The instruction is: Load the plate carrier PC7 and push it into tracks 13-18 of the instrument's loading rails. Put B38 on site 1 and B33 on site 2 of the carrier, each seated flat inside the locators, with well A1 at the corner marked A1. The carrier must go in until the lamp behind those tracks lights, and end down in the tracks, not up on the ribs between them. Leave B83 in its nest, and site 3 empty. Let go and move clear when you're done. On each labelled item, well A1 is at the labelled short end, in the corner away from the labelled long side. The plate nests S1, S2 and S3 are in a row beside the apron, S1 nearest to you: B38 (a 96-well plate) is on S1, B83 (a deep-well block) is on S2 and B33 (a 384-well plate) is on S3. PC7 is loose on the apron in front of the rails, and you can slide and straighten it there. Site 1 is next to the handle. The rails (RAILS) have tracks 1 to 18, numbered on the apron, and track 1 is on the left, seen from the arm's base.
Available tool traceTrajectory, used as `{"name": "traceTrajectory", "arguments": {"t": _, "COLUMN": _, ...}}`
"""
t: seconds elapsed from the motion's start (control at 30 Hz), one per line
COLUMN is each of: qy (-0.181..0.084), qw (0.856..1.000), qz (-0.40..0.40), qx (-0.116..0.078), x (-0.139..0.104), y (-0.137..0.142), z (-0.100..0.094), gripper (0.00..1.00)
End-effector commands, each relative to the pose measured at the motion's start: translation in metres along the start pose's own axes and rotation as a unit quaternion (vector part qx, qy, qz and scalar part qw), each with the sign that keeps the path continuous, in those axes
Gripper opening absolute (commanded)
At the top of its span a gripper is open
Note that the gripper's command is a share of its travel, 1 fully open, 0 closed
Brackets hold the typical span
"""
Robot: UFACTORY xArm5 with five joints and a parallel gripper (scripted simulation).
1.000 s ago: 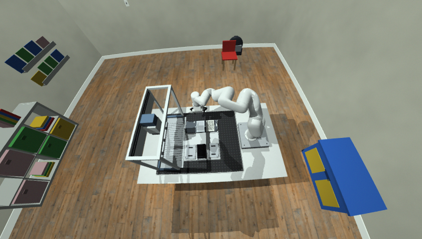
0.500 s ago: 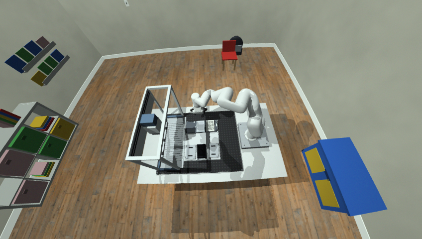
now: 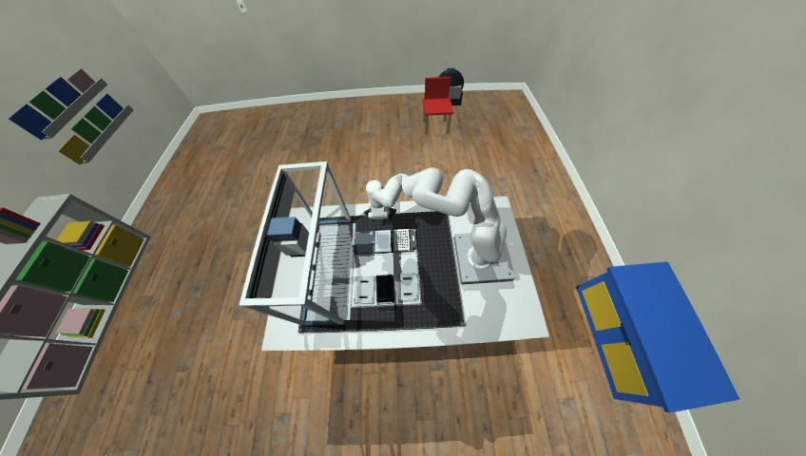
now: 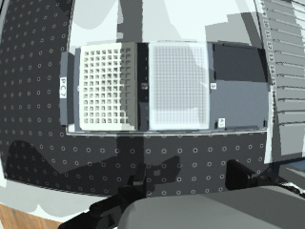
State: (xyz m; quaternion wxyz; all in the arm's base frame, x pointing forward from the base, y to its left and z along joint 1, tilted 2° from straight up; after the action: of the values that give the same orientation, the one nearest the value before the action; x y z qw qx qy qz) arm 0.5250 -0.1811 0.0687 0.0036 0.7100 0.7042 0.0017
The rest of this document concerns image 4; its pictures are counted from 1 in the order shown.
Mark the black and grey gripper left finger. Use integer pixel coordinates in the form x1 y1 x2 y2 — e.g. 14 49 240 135
57 163 147 229

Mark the white well plate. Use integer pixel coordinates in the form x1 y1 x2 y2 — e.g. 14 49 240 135
149 41 210 130
79 42 138 131

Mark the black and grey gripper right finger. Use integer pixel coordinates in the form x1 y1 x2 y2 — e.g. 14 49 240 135
225 159 305 198

